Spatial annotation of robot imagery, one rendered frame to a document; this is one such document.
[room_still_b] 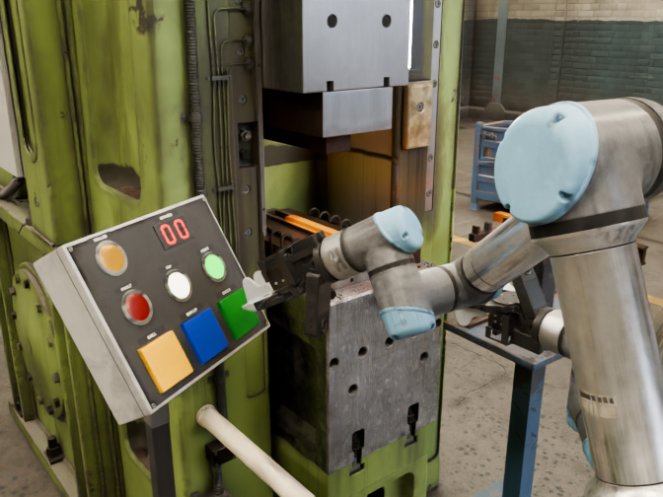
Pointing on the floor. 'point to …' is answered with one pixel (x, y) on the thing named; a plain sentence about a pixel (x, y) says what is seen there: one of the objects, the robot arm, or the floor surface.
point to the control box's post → (160, 453)
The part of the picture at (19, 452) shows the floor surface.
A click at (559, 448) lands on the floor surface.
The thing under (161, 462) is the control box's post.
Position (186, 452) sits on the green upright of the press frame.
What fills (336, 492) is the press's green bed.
